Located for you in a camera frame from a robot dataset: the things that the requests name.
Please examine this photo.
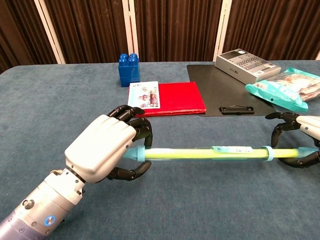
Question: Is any black clipboard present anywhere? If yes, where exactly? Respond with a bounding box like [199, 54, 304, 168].
[186, 64, 278, 117]

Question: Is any red notebook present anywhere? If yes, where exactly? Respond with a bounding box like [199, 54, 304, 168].
[129, 81, 207, 118]

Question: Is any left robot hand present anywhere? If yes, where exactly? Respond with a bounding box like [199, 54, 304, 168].
[64, 104, 153, 185]

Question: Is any blue felt table cover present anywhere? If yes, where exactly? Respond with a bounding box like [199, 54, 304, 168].
[0, 59, 320, 240]

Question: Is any clear syringe barrel blue tip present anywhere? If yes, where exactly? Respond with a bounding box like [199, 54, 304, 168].
[122, 144, 276, 163]

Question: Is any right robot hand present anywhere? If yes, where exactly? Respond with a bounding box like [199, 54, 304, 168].
[264, 111, 320, 169]

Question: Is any long syringe water toy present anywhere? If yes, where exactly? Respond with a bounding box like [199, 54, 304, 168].
[144, 146, 320, 161]

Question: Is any blue toy building brick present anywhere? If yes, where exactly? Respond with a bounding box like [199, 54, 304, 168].
[118, 52, 141, 88]

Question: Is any white picture card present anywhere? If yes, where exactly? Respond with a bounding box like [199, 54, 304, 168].
[127, 80, 161, 110]

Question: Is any teal snack packet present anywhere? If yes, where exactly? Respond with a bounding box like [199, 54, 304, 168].
[244, 66, 320, 113]

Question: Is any dark pleated screen panel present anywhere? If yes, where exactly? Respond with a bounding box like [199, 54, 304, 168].
[43, 0, 132, 65]
[0, 0, 66, 74]
[131, 0, 223, 63]
[213, 0, 320, 62]

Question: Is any grey printed box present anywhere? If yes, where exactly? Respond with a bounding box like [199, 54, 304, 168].
[215, 48, 283, 85]

